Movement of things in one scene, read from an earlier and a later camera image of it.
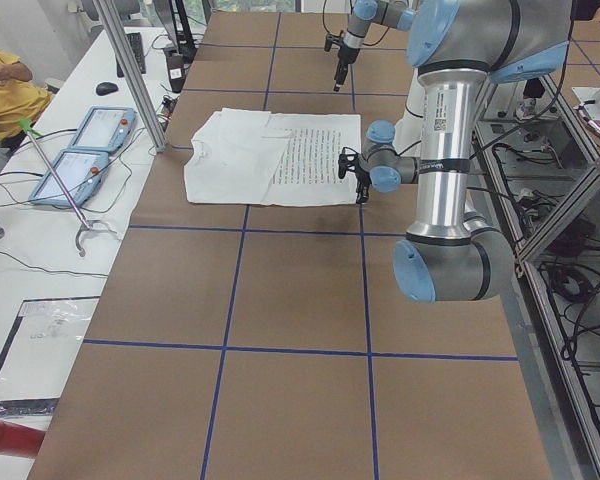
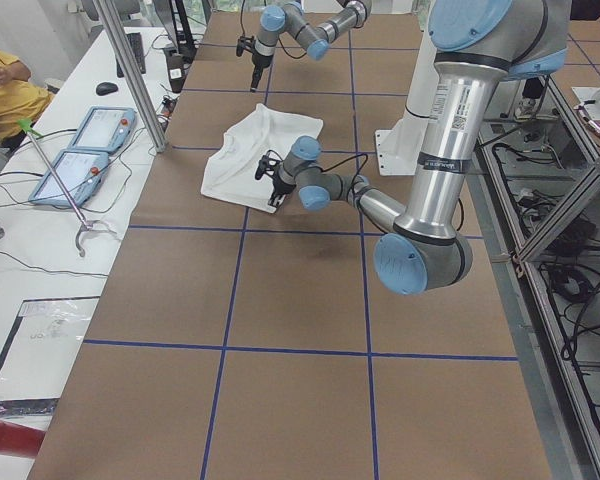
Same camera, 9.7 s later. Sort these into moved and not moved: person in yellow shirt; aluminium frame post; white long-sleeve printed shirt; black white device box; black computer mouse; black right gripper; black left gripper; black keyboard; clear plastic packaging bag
Moved: black left gripper; black right gripper; white long-sleeve printed shirt
Not moved: clear plastic packaging bag; black keyboard; aluminium frame post; black computer mouse; person in yellow shirt; black white device box
